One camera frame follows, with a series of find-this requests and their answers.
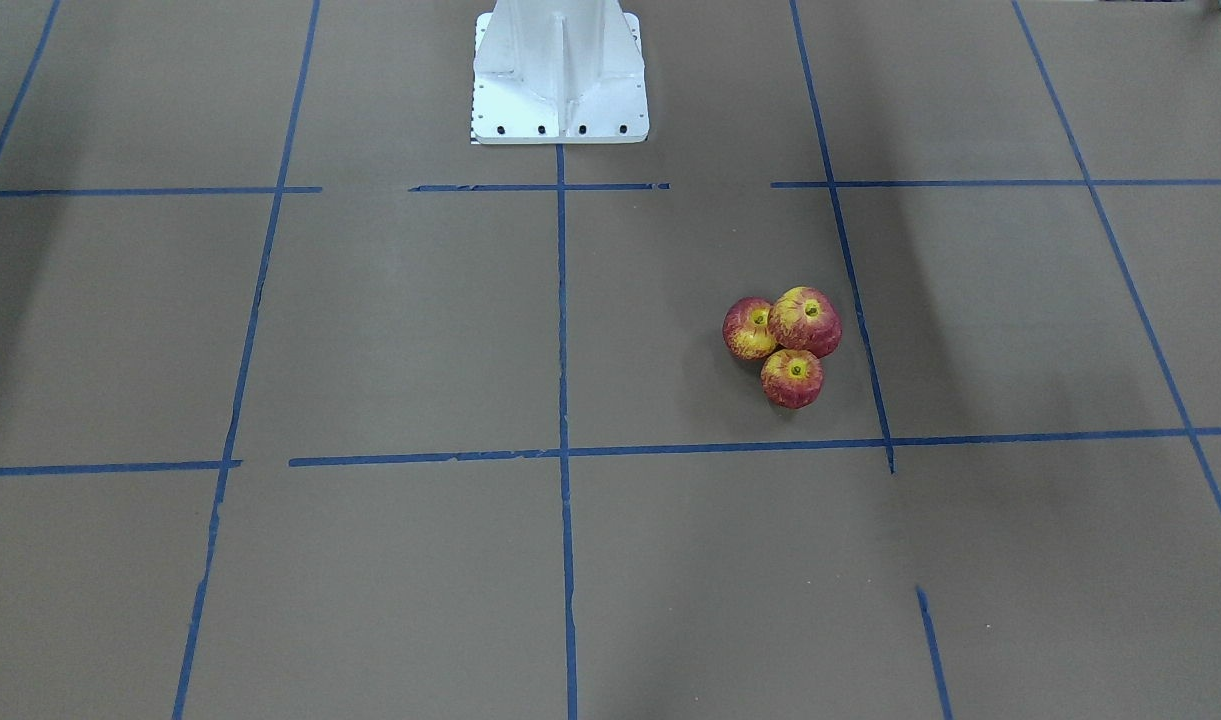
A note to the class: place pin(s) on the red yellow apple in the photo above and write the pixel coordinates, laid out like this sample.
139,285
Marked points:
804,318

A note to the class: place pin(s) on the base apple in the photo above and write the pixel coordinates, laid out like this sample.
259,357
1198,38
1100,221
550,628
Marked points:
792,378
745,329

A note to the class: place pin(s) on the front base apple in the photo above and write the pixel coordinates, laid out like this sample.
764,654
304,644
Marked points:
792,378

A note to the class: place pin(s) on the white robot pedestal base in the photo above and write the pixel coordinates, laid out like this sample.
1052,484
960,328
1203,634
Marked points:
558,72

